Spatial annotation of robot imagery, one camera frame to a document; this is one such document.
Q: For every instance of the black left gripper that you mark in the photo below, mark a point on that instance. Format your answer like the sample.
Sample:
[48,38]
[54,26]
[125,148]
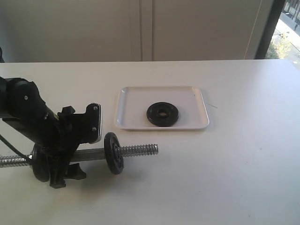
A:
[66,130]

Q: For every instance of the chrome dumbbell bar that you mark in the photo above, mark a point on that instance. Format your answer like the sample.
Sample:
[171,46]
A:
[86,155]

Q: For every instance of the black weight plate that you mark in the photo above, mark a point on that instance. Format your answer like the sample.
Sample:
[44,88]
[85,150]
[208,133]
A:
[43,163]
[114,161]
[162,114]

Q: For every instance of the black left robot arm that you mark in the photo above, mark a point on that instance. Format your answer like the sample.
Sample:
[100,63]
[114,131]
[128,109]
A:
[22,108]

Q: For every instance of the white plastic tray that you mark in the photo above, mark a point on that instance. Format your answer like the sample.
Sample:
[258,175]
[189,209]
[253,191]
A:
[133,103]

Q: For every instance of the dark window frame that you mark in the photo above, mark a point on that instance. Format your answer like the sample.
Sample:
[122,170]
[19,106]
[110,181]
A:
[269,28]

